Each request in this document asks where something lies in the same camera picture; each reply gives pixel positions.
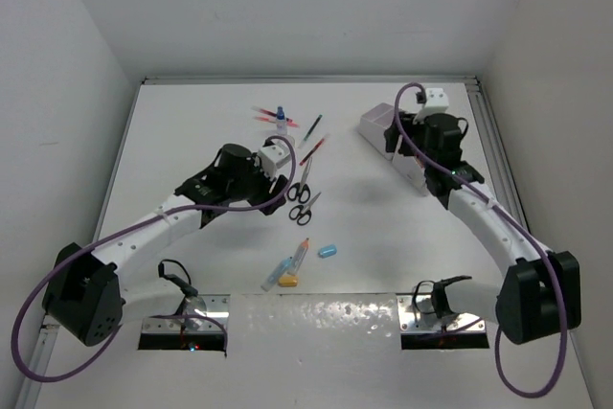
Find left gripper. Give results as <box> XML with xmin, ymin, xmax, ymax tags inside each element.
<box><xmin>227</xmin><ymin>153</ymin><xmax>285</xmax><ymax>213</ymax></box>

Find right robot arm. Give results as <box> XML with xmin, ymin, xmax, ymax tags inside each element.
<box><xmin>384</xmin><ymin>111</ymin><xmax>581</xmax><ymax>345</ymax></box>

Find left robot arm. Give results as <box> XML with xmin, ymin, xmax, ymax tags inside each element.
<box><xmin>42</xmin><ymin>139</ymin><xmax>295</xmax><ymax>347</ymax></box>

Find white organizer box right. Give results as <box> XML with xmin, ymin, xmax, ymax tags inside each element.
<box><xmin>392</xmin><ymin>152</ymin><xmax>429</xmax><ymax>196</ymax></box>

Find white organizer box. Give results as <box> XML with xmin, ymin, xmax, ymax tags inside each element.
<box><xmin>392</xmin><ymin>152</ymin><xmax>429</xmax><ymax>196</ymax></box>
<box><xmin>357</xmin><ymin>102</ymin><xmax>394</xmax><ymax>161</ymax></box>

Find large black scissors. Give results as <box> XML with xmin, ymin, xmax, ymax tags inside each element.
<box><xmin>286</xmin><ymin>159</ymin><xmax>312</xmax><ymax>204</ymax></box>

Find white organizer box left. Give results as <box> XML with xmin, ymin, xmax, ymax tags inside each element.
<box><xmin>357</xmin><ymin>102</ymin><xmax>394</xmax><ymax>161</ymax></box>

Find small black scissors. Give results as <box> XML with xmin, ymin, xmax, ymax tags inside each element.
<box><xmin>288</xmin><ymin>193</ymin><xmax>321</xmax><ymax>226</ymax></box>

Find blue spray bottle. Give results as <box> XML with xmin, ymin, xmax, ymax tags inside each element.
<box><xmin>275</xmin><ymin>105</ymin><xmax>287</xmax><ymax>136</ymax></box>

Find pink red pen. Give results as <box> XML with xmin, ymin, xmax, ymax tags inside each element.
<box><xmin>253</xmin><ymin>116</ymin><xmax>300</xmax><ymax>128</ymax></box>

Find dark red pen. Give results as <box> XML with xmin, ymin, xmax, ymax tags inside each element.
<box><xmin>252</xmin><ymin>106</ymin><xmax>277</xmax><ymax>120</ymax></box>

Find grey orange-tip highlighter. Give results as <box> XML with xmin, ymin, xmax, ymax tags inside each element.
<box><xmin>287</xmin><ymin>238</ymin><xmax>309</xmax><ymax>276</ymax></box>

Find blue highlighter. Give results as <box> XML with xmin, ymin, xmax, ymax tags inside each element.
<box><xmin>261</xmin><ymin>257</ymin><xmax>292</xmax><ymax>292</ymax></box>

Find blue highlighter cap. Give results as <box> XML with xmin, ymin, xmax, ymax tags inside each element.
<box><xmin>318</xmin><ymin>244</ymin><xmax>337</xmax><ymax>259</ymax></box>

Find yellow highlighter cap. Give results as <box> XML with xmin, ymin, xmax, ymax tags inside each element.
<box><xmin>278</xmin><ymin>275</ymin><xmax>299</xmax><ymax>287</ymax></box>

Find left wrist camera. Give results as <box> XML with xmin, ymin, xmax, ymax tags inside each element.
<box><xmin>257</xmin><ymin>139</ymin><xmax>290</xmax><ymax>178</ymax></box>

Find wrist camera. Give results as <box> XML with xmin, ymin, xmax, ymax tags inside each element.
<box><xmin>257</xmin><ymin>139</ymin><xmax>290</xmax><ymax>178</ymax></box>
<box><xmin>414</xmin><ymin>88</ymin><xmax>449</xmax><ymax>123</ymax></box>

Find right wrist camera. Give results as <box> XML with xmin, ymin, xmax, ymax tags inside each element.
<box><xmin>414</xmin><ymin>88</ymin><xmax>449</xmax><ymax>123</ymax></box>

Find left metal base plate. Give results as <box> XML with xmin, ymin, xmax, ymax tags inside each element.
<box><xmin>141</xmin><ymin>295</ymin><xmax>230</xmax><ymax>335</ymax></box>

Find metal base plate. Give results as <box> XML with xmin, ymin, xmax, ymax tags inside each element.
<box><xmin>397</xmin><ymin>294</ymin><xmax>487</xmax><ymax>335</ymax></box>
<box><xmin>141</xmin><ymin>295</ymin><xmax>230</xmax><ymax>335</ymax></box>

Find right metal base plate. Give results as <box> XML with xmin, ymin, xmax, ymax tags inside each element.
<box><xmin>397</xmin><ymin>294</ymin><xmax>487</xmax><ymax>335</ymax></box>

